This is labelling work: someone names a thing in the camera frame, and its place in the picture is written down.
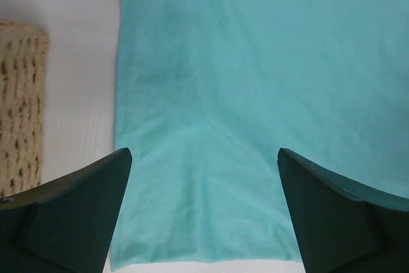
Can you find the teal t shirt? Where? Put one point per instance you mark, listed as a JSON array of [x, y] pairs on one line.
[[208, 91]]

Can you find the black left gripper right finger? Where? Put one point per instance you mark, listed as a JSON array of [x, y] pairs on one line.
[[342, 225]]

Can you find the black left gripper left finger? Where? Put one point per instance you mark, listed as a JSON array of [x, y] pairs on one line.
[[65, 225]]

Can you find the wicker basket with cloth liner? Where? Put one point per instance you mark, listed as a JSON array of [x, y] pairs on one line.
[[24, 49]]

